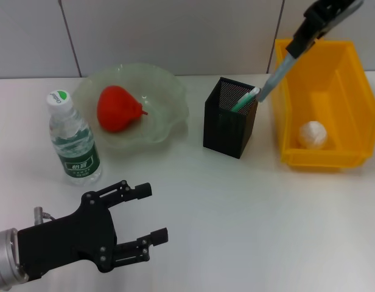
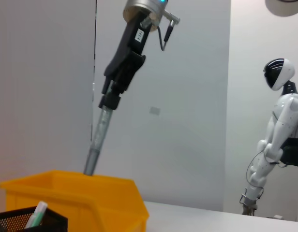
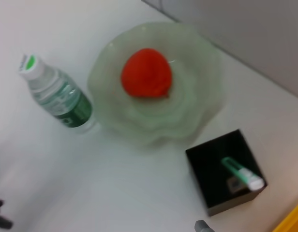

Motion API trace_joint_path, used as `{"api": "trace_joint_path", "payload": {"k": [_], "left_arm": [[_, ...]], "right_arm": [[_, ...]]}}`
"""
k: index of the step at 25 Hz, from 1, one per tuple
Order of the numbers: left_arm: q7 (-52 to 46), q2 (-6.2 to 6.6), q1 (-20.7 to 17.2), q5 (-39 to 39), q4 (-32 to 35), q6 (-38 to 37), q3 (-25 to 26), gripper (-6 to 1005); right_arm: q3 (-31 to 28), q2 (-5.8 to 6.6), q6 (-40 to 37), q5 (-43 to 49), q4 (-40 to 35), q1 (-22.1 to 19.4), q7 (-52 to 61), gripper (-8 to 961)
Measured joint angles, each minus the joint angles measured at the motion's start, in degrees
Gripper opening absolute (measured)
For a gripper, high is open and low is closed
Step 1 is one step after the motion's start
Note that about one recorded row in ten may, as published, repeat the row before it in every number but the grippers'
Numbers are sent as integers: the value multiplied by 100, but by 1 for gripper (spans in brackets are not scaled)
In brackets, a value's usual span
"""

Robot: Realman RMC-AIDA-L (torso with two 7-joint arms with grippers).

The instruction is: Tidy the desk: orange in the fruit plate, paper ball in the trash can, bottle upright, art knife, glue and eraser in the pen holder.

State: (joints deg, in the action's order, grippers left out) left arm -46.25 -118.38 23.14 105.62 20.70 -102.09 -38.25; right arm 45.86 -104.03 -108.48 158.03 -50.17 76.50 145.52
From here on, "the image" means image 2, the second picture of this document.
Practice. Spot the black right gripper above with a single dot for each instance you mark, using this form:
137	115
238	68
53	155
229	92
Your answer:
129	53

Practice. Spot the grey marker pen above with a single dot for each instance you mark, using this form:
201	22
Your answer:
100	135

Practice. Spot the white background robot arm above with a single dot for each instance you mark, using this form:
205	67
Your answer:
274	145

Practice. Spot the black mesh pen holder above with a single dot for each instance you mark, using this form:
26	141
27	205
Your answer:
16	220

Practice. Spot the yellow plastic bin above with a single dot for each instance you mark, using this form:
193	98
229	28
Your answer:
91	193

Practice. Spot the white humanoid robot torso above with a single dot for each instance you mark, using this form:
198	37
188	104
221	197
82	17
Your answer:
280	108

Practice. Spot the black white humanoid robot head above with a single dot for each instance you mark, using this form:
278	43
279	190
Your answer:
282	72

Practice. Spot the black background box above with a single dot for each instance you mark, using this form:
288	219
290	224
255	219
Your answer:
294	154

